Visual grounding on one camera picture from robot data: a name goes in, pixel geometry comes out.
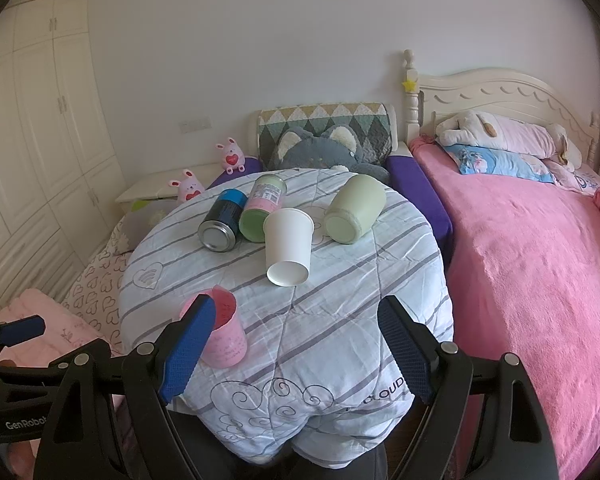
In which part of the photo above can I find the pink pillow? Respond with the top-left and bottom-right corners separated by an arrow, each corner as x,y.
480,115 -> 583,171

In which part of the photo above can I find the white nightstand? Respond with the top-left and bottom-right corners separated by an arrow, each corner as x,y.
115,162 -> 231,206

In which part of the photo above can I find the grey cat plush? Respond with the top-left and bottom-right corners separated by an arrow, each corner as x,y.
267,127 -> 391,184

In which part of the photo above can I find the green pink can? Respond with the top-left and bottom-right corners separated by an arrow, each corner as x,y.
237,174 -> 287,244

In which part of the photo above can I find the cream wardrobe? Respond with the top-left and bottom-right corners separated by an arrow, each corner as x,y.
0,0 -> 127,306

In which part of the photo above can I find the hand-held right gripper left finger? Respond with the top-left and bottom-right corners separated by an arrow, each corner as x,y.
32,295 -> 217,480

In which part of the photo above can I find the white grey striped quilt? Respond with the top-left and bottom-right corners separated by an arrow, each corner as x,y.
116,167 -> 455,467

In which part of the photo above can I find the cream carved bed headboard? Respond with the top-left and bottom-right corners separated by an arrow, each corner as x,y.
402,50 -> 600,181

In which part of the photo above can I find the pale pink quilt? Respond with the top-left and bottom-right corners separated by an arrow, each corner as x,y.
0,287 -> 126,361

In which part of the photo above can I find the grey flower pillow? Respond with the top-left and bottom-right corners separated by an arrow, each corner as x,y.
112,199 -> 181,256

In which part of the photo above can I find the heart printed sheet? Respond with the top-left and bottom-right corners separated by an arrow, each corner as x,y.
60,225 -> 136,356

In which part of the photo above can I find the pink fleece bed blanket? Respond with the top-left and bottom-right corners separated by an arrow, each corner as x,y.
411,135 -> 600,480

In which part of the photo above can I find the blue printed pillow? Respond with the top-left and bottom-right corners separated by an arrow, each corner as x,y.
442,144 -> 556,184

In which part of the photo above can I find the white printed pillow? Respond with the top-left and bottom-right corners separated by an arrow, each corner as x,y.
545,157 -> 600,195

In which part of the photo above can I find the pink plastic cup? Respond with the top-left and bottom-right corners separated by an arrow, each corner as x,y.
180,285 -> 247,367

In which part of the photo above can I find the white plush toy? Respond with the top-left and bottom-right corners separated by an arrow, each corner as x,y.
435,111 -> 506,149

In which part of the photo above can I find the blue and black tin can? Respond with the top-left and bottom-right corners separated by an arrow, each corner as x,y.
197,189 -> 248,252

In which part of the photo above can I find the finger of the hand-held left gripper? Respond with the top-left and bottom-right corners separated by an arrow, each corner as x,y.
0,315 -> 47,361

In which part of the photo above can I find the pink bunny toy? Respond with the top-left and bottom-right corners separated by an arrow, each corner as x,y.
168,169 -> 206,204
216,136 -> 247,176

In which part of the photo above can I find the pale green ceramic cup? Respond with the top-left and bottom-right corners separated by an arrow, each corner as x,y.
323,174 -> 387,245

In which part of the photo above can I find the diamond patterned quilted cushion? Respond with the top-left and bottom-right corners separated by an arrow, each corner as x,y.
257,102 -> 398,171

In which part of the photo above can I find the white paper cup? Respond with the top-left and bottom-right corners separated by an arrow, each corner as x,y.
263,208 -> 314,288

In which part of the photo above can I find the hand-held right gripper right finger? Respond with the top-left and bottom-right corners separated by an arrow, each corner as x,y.
377,295 -> 561,480

